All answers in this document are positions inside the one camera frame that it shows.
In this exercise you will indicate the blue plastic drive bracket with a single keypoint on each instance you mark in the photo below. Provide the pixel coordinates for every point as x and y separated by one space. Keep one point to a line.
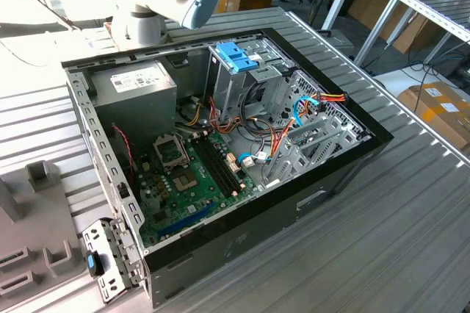
235 56

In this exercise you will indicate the black RAM slot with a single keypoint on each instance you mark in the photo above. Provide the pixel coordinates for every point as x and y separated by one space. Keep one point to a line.
217 166
223 166
212 166
228 166

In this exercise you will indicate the green motherboard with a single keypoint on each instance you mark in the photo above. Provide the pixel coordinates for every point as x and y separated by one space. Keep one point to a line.
205 195

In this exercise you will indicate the grey Dell power supply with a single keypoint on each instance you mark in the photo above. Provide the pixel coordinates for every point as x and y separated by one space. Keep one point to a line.
136 107

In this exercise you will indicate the cardboard box with white labels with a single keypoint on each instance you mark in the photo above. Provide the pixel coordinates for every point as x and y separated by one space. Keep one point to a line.
433 107

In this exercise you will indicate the silver drive cage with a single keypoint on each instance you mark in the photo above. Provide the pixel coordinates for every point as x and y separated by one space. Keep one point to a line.
224 85

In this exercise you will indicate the open black PC case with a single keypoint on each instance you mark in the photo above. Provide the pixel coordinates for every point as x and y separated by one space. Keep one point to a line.
257 225

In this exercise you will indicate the silver hinged card retainer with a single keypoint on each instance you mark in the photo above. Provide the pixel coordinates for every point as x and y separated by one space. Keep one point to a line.
121 243

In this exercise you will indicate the black latch with blue stripe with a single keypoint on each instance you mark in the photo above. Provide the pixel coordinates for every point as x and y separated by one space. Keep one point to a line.
93 263

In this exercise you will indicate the blue expansion slot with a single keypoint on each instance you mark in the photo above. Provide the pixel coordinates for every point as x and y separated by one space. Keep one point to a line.
187 219

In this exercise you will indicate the silver perforated disk bay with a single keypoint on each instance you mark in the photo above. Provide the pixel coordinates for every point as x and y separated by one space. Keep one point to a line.
290 166

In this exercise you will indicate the aluminium slat rack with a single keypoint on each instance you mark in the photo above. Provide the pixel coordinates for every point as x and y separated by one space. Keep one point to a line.
433 4

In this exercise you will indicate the grey parts rack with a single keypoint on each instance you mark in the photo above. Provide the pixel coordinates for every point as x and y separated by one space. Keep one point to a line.
36 225

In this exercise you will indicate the plain large cardboard box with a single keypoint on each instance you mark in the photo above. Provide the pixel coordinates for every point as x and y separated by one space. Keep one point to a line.
371 8

